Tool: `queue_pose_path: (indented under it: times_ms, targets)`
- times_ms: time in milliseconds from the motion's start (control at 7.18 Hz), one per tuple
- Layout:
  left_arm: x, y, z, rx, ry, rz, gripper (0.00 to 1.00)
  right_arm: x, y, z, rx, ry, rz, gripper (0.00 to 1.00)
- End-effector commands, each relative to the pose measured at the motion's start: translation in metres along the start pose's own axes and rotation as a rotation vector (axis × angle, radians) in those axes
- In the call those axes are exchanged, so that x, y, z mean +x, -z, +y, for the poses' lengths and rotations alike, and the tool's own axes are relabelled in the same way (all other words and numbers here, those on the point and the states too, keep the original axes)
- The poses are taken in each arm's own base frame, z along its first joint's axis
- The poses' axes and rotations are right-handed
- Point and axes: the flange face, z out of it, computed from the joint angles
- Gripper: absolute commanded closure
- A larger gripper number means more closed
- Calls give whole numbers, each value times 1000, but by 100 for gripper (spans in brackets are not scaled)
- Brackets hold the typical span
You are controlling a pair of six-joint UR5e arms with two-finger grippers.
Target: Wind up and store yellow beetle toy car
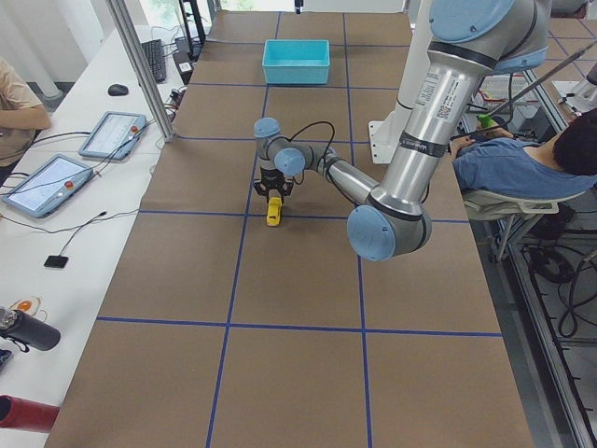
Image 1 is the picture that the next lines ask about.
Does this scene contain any red cylinder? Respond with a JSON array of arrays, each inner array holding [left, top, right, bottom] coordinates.
[[1, 395, 61, 433]]

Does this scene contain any yellow beetle toy car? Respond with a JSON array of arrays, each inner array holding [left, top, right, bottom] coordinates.
[[266, 197, 284, 227]]

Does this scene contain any aluminium frame post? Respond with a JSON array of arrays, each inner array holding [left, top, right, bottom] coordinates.
[[105, 0, 174, 143]]

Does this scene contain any teach pendant tablet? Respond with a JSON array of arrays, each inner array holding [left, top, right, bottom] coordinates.
[[78, 111, 147, 161], [2, 154, 93, 218]]

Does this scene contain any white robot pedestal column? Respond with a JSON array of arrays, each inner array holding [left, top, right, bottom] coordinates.
[[368, 0, 432, 164]]

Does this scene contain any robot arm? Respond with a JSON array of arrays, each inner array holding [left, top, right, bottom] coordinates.
[[254, 1, 552, 261]]

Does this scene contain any black water bottle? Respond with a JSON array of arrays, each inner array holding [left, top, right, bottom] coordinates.
[[1, 307, 61, 352]]

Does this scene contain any green object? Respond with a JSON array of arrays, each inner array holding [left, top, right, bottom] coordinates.
[[477, 114, 494, 129]]

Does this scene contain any near teach pendant tablet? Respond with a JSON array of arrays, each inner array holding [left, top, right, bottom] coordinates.
[[2, 154, 93, 218]]

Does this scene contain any person in blue shirt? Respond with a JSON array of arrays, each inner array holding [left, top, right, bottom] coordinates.
[[450, 109, 596, 200]]

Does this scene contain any black computer mouse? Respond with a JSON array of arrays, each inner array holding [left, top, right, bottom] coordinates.
[[107, 84, 129, 97]]

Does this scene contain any black keyboard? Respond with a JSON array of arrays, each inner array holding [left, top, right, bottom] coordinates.
[[141, 39, 167, 83]]

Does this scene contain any light blue plastic bin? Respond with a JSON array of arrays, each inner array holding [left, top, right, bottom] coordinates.
[[262, 39, 330, 85]]

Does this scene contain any brown paper table cover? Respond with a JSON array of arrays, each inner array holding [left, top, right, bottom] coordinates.
[[48, 12, 533, 447]]

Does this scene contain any egg shaped coaster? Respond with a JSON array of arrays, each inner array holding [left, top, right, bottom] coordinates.
[[9, 296, 48, 321]]

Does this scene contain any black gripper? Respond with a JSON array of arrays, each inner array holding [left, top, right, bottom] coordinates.
[[253, 167, 294, 203]]

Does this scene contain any person in beige shirt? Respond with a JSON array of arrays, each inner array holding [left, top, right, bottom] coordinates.
[[1, 59, 50, 171]]

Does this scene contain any far teach pendant tablet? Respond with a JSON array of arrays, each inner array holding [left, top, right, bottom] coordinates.
[[78, 111, 147, 161]]

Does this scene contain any small black pad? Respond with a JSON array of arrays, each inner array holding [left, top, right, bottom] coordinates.
[[44, 255, 69, 269]]

